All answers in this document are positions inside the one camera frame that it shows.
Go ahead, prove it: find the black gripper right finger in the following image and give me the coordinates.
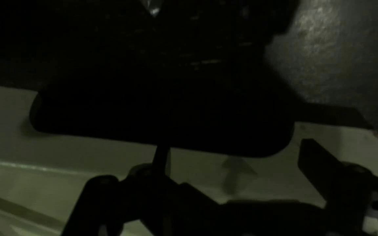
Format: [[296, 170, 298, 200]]
[[296, 138, 374, 210]]

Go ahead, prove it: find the white lattice shelf stand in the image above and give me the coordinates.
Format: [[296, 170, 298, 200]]
[[0, 83, 378, 236]]

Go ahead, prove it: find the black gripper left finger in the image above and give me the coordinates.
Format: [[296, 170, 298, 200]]
[[152, 144, 173, 178]]

